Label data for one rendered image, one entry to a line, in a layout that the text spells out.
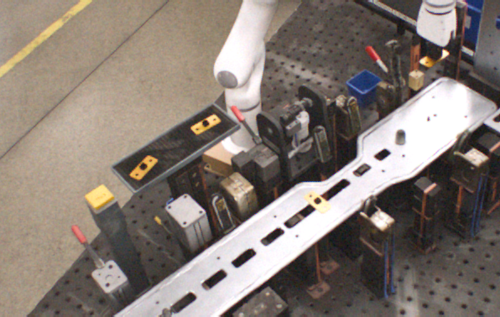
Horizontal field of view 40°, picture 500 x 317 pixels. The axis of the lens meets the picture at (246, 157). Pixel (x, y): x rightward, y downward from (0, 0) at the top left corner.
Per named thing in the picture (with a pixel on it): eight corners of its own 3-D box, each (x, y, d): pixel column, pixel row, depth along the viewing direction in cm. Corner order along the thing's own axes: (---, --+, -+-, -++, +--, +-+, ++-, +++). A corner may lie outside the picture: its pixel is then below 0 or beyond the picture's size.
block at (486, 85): (487, 155, 239) (499, 90, 217) (460, 137, 246) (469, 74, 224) (492, 150, 240) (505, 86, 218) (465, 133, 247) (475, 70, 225)
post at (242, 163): (256, 246, 225) (239, 166, 196) (247, 238, 228) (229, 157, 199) (268, 238, 227) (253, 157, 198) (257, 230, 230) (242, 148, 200)
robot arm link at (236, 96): (220, 108, 232) (212, 53, 214) (239, 73, 243) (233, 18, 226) (253, 115, 228) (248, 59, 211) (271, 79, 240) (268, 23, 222)
